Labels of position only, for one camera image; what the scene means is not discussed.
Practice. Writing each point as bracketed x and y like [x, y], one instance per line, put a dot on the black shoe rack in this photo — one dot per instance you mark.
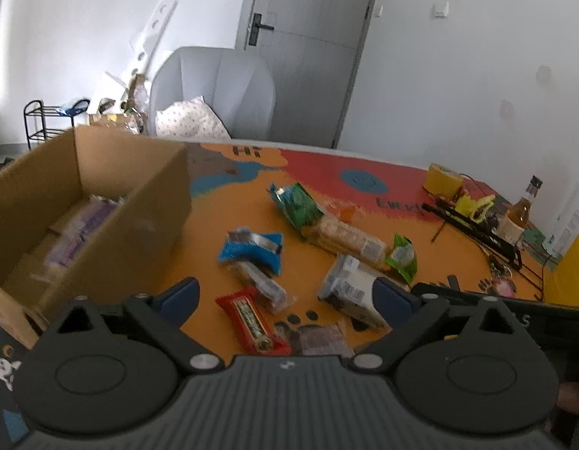
[38, 122]

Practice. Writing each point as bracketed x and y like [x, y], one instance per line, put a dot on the dark transparent snack packet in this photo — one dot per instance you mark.
[320, 337]

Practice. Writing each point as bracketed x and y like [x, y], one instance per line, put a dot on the colourful printed table mat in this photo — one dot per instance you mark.
[364, 164]

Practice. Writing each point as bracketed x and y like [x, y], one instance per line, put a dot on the clear wrapped dark snack bar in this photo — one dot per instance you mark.
[261, 283]

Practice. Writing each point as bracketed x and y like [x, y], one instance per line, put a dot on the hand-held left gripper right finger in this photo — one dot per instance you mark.
[391, 294]

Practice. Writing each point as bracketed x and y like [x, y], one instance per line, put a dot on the brown cardboard box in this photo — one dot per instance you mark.
[130, 229]

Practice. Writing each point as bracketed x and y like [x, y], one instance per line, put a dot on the purple snack packet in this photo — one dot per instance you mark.
[78, 236]

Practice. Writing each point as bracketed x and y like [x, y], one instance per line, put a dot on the glass bottle amber liquid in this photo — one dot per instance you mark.
[520, 218]

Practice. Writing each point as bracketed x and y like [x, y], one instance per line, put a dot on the dark green snack packet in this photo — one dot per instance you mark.
[296, 204]

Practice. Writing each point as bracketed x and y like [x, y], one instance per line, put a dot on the grey armchair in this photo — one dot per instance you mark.
[224, 89]

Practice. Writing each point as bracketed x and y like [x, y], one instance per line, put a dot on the cluttered cardboard box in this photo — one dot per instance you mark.
[116, 119]

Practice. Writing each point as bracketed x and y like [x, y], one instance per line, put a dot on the blue snack packet silver strip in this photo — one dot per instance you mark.
[252, 249]

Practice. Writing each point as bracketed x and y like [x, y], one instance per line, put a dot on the clear cracker packet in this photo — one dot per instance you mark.
[348, 239]

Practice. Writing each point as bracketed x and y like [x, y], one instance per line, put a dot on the white light switch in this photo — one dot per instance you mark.
[441, 8]

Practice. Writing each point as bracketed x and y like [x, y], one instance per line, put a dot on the grey door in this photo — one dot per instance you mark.
[313, 47]

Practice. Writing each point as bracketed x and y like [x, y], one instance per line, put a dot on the yellow plastic clip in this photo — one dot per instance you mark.
[474, 206]

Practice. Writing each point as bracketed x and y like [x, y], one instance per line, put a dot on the black metal tool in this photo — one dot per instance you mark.
[477, 233]

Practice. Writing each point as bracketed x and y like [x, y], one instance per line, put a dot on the red snack bar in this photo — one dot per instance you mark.
[252, 321]

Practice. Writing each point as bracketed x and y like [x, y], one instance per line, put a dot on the white dotted pillow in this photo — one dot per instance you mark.
[188, 119]

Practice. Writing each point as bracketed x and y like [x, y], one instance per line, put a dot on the yellow box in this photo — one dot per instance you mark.
[442, 179]

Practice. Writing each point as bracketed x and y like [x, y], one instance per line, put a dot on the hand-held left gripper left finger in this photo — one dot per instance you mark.
[179, 294]

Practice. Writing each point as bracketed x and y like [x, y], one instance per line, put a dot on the small lime green snack packet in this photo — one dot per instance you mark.
[402, 258]

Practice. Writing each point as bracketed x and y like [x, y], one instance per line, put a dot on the white board with holes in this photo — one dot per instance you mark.
[146, 44]

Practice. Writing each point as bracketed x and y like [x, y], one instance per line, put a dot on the dark printed mat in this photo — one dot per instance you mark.
[1, 384]

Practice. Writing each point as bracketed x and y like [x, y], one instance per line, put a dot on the white grey snack packet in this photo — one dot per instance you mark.
[348, 283]

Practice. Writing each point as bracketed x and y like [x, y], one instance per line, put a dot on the person's right forearm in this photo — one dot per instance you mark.
[573, 398]

